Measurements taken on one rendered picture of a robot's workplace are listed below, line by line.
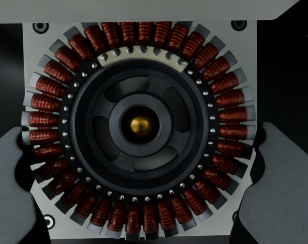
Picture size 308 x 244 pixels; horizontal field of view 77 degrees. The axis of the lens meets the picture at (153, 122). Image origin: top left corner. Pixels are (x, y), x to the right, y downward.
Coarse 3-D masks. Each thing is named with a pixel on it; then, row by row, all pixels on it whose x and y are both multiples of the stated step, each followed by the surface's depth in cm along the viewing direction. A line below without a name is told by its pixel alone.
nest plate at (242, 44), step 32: (32, 32) 12; (64, 32) 12; (224, 32) 12; (256, 32) 13; (32, 64) 12; (256, 64) 13; (256, 96) 13; (32, 128) 13; (96, 128) 13; (256, 128) 13; (160, 160) 13; (32, 192) 13; (224, 192) 13; (64, 224) 13; (160, 224) 13; (224, 224) 13
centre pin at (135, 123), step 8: (128, 112) 11; (136, 112) 10; (144, 112) 10; (152, 112) 11; (128, 120) 10; (136, 120) 10; (144, 120) 10; (152, 120) 10; (128, 128) 10; (136, 128) 10; (144, 128) 10; (152, 128) 10; (128, 136) 11; (136, 136) 10; (144, 136) 10; (152, 136) 11
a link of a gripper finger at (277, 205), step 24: (264, 144) 9; (288, 144) 9; (264, 168) 7; (288, 168) 7; (264, 192) 6; (288, 192) 6; (240, 216) 6; (264, 216) 6; (288, 216) 6; (240, 240) 6; (264, 240) 5; (288, 240) 5
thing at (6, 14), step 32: (0, 0) 3; (32, 0) 3; (64, 0) 3; (96, 0) 3; (128, 0) 3; (160, 0) 3; (192, 0) 3; (224, 0) 3; (256, 0) 3; (288, 0) 3
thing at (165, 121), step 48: (48, 48) 9; (96, 48) 9; (144, 48) 9; (192, 48) 9; (48, 96) 9; (96, 96) 11; (144, 96) 10; (192, 96) 10; (240, 96) 9; (48, 144) 9; (96, 144) 11; (144, 144) 10; (192, 144) 11; (240, 144) 9; (48, 192) 9; (96, 192) 9; (144, 192) 9; (192, 192) 9
